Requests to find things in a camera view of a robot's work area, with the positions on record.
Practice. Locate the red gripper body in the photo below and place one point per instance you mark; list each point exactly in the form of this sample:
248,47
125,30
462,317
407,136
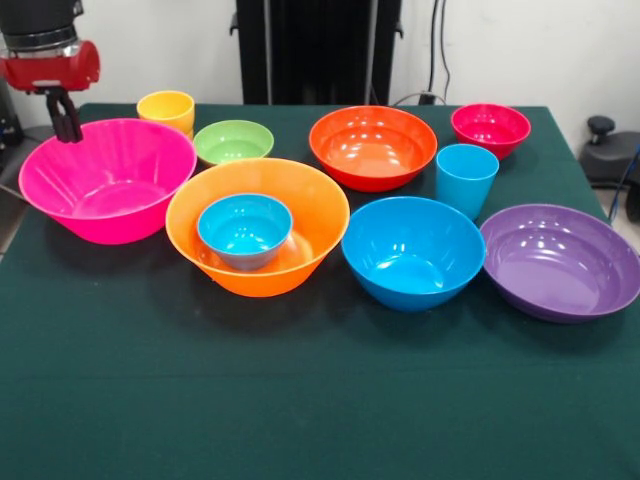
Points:
55,70

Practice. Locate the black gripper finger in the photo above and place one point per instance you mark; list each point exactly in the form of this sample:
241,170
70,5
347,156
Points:
60,125
74,122

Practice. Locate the large pink bowl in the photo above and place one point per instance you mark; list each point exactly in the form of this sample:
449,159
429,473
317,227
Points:
100,165

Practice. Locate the small teal bowl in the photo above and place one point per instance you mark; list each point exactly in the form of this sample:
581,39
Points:
245,235

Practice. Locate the large orange bowl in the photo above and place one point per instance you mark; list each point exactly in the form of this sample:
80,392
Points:
310,210

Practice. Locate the black equipment box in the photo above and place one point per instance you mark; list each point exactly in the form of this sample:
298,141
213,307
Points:
7,120

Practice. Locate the yellow cup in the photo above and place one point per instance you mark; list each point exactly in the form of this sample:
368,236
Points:
165,112

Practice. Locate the small green bowl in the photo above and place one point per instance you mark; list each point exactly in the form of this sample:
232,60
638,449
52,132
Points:
232,145

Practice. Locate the red-orange bowl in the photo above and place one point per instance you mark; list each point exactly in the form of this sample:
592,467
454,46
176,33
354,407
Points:
372,145

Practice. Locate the medium blue bowl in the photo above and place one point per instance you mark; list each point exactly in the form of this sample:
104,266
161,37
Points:
410,240

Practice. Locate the dark green tablecloth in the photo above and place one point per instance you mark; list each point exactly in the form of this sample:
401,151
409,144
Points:
320,400

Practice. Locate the blue cup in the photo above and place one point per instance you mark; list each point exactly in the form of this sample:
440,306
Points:
465,185

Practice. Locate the small crimson bowl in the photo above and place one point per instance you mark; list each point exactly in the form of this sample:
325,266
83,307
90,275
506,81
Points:
490,130

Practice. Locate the purple bowl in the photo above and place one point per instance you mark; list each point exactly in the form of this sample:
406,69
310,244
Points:
560,260

